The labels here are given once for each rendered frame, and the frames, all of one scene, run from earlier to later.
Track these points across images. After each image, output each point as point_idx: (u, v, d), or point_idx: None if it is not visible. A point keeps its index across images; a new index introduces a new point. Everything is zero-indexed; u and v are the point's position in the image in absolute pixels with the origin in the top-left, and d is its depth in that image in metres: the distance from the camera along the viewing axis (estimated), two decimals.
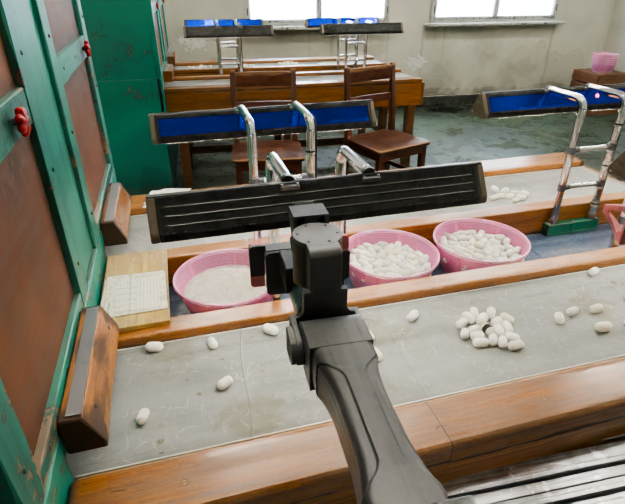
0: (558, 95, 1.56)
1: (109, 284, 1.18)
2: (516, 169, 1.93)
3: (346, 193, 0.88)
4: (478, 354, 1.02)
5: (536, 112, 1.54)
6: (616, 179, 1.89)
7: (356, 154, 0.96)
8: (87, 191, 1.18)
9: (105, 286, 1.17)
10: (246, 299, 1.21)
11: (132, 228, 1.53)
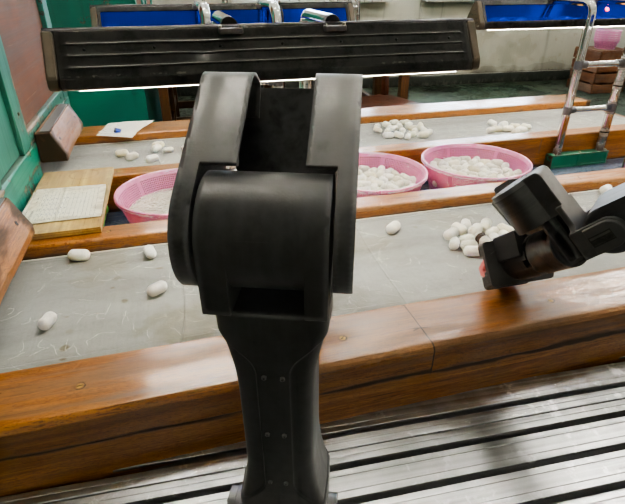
0: (563, 7, 1.38)
1: (37, 195, 1.01)
2: (515, 107, 1.76)
3: (303, 43, 0.70)
4: (469, 263, 0.85)
5: (538, 25, 1.36)
6: None
7: (320, 11, 0.78)
8: (12, 86, 1.01)
9: (32, 197, 1.00)
10: None
11: (82, 155, 1.35)
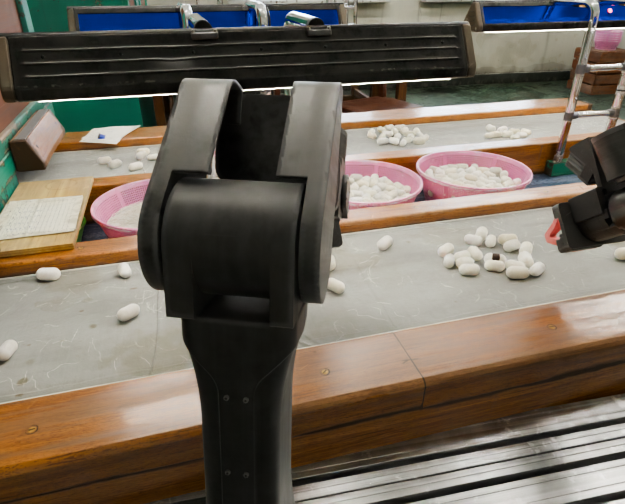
0: (564, 8, 1.33)
1: (9, 207, 0.95)
2: (515, 111, 1.70)
3: (284, 49, 0.65)
4: (465, 283, 0.79)
5: (538, 27, 1.31)
6: None
7: (304, 14, 0.73)
8: None
9: (4, 210, 0.94)
10: None
11: (63, 162, 1.30)
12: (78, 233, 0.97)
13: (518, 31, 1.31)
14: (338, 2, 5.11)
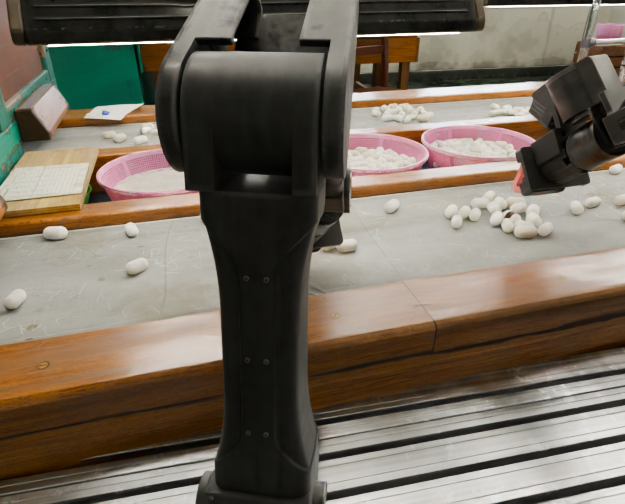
0: None
1: (15, 173, 0.95)
2: (519, 92, 1.70)
3: None
4: (473, 241, 0.79)
5: (543, 2, 1.31)
6: None
7: None
8: None
9: (9, 175, 0.94)
10: None
11: (68, 137, 1.29)
12: (84, 199, 0.97)
13: (523, 6, 1.31)
14: None
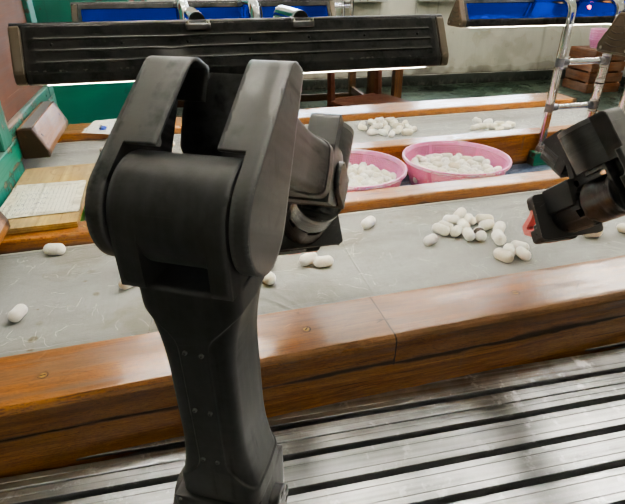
0: (545, 5, 1.39)
1: (17, 190, 1.01)
2: (502, 105, 1.76)
3: (271, 39, 0.71)
4: (441, 257, 0.85)
5: (520, 23, 1.37)
6: None
7: (291, 7, 0.79)
8: None
9: (11, 193, 1.01)
10: None
11: (66, 152, 1.36)
12: (81, 214, 1.04)
13: None
14: (336, 1, 5.17)
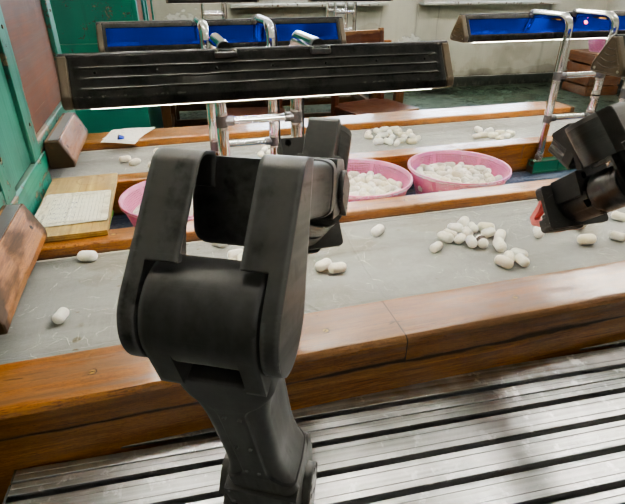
0: (543, 21, 1.46)
1: (47, 200, 1.08)
2: (502, 113, 1.83)
3: (291, 65, 0.78)
4: (446, 263, 0.92)
5: (519, 38, 1.44)
6: None
7: (308, 33, 0.86)
8: (23, 99, 1.08)
9: (43, 202, 1.07)
10: None
11: (87, 161, 1.43)
12: None
13: (501, 41, 1.44)
14: (338, 5, 5.24)
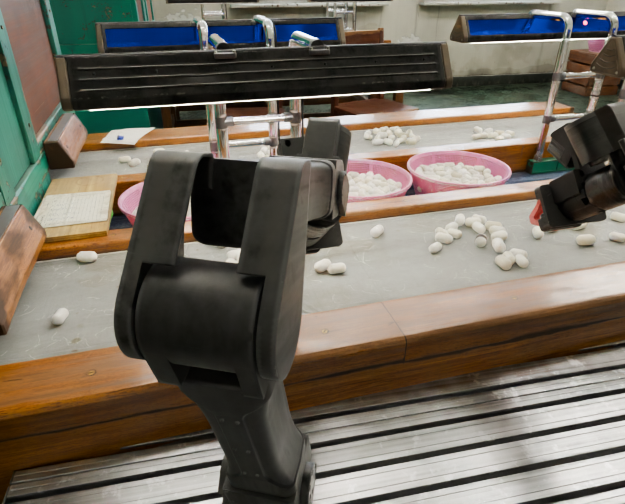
0: (543, 21, 1.46)
1: (47, 201, 1.08)
2: (501, 114, 1.83)
3: (291, 66, 0.78)
4: (445, 264, 0.92)
5: (519, 38, 1.44)
6: None
7: (307, 34, 0.86)
8: (23, 99, 1.08)
9: (42, 203, 1.07)
10: None
11: (87, 161, 1.43)
12: None
13: None
14: (338, 6, 5.24)
